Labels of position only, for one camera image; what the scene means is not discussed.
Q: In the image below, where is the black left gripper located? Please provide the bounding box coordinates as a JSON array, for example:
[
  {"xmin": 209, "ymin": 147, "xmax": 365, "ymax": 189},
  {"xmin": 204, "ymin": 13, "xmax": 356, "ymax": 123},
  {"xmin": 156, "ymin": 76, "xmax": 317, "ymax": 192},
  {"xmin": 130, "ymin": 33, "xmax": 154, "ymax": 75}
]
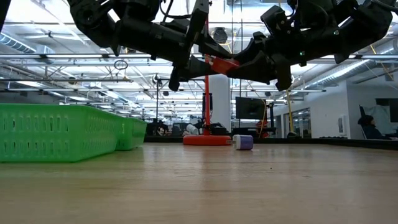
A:
[{"xmin": 167, "ymin": 0, "xmax": 233, "ymax": 93}]

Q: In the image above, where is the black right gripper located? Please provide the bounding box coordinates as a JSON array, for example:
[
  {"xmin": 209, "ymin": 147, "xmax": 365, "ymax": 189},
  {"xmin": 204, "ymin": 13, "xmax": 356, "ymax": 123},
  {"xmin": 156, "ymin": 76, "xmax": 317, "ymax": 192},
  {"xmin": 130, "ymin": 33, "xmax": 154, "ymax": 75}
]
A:
[{"xmin": 226, "ymin": 30, "xmax": 312, "ymax": 92}]

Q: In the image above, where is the red wall charger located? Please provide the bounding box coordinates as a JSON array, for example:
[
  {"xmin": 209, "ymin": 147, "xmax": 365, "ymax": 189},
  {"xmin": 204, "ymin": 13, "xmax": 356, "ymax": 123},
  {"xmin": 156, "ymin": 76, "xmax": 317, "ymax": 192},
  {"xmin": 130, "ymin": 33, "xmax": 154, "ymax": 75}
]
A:
[{"xmin": 210, "ymin": 55, "xmax": 241, "ymax": 75}]

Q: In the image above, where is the white and purple wall charger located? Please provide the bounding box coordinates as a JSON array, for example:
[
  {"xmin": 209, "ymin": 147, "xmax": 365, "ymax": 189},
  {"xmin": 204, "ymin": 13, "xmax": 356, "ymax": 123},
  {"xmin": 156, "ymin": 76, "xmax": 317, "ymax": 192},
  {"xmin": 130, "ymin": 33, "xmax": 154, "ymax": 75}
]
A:
[{"xmin": 226, "ymin": 134, "xmax": 254, "ymax": 151}]

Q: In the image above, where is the black monitor screen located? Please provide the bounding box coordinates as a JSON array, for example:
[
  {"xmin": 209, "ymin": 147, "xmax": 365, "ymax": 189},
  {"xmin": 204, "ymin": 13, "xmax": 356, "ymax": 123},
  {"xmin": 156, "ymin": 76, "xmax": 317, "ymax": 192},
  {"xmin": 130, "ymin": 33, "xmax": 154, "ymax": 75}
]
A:
[{"xmin": 235, "ymin": 97, "xmax": 267, "ymax": 121}]

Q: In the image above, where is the white square column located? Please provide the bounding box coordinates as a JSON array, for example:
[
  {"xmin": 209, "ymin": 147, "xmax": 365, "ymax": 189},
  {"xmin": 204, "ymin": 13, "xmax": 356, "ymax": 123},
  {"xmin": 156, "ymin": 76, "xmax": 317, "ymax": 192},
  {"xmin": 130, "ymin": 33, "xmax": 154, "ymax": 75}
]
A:
[{"xmin": 208, "ymin": 74, "xmax": 233, "ymax": 133}]

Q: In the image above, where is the white cylindrical object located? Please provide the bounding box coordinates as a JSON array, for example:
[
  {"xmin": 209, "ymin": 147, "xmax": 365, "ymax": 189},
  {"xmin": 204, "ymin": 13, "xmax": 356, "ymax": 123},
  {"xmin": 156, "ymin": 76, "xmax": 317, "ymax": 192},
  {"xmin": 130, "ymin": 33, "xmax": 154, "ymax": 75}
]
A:
[{"xmin": 185, "ymin": 124, "xmax": 200, "ymax": 136}]

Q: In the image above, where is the red desk lamp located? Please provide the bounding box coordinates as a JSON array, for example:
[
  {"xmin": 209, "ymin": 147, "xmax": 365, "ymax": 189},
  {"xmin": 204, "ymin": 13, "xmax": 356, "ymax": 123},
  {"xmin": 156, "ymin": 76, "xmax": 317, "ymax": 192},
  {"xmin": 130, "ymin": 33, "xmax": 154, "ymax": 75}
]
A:
[{"xmin": 182, "ymin": 17, "xmax": 233, "ymax": 146}]

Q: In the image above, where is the green slotted plastic basket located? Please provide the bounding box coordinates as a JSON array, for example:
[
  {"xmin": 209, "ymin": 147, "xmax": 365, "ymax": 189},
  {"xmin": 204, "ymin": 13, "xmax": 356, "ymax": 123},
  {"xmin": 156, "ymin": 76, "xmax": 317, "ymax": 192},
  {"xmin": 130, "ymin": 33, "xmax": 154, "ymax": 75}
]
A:
[
  {"xmin": 0, "ymin": 103, "xmax": 124, "ymax": 163},
  {"xmin": 114, "ymin": 117, "xmax": 148, "ymax": 152}
]

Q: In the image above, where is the person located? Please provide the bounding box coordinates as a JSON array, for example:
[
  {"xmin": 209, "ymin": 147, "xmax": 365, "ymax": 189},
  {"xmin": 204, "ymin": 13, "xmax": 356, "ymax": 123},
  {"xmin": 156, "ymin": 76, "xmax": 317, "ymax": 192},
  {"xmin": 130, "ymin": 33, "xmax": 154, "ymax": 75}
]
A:
[{"xmin": 357, "ymin": 114, "xmax": 389, "ymax": 140}]

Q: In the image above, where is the black ceiling cable reel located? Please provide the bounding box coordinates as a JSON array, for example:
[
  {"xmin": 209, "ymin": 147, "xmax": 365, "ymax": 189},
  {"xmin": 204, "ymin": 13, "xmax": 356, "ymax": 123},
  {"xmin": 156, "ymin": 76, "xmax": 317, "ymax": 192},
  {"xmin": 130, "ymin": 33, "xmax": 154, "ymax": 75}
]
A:
[{"xmin": 213, "ymin": 27, "xmax": 229, "ymax": 44}]

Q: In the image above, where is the black metal stand frame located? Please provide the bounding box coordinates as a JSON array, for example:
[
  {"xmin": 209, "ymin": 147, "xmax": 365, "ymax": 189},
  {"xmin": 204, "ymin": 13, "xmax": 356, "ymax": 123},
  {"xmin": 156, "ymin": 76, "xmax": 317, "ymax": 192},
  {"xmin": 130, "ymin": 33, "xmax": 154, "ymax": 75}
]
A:
[{"xmin": 154, "ymin": 74, "xmax": 206, "ymax": 124}]

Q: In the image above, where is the black thin hanging cable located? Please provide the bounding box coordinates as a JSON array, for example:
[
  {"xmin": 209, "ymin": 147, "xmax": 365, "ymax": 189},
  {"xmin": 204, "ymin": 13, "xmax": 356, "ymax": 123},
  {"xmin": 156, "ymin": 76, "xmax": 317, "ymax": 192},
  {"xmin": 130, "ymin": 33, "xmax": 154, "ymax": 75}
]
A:
[{"xmin": 239, "ymin": 79, "xmax": 244, "ymax": 128}]

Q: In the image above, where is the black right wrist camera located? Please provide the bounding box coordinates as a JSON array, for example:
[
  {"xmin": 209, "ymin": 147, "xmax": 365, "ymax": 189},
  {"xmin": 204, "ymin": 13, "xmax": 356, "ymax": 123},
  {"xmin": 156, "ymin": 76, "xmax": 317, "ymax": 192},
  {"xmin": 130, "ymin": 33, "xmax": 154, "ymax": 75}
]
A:
[{"xmin": 260, "ymin": 5, "xmax": 296, "ymax": 39}]

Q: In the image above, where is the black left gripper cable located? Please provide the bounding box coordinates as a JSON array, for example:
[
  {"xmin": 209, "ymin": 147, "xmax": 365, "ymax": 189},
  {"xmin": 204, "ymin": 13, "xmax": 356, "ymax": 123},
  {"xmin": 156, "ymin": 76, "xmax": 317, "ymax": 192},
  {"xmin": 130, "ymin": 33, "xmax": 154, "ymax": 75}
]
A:
[{"xmin": 159, "ymin": 0, "xmax": 191, "ymax": 20}]

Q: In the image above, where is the yellow hanging cable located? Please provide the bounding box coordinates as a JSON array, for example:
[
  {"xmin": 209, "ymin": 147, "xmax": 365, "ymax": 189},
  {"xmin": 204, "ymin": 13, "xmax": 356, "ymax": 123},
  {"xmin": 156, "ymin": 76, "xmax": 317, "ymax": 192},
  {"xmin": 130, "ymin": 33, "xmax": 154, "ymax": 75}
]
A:
[{"xmin": 285, "ymin": 89, "xmax": 296, "ymax": 135}]

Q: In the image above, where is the black table frame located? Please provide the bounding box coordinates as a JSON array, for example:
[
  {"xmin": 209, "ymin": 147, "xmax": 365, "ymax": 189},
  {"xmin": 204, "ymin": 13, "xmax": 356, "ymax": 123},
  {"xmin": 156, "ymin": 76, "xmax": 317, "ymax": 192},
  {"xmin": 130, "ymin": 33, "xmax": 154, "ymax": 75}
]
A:
[{"xmin": 144, "ymin": 136, "xmax": 398, "ymax": 151}]

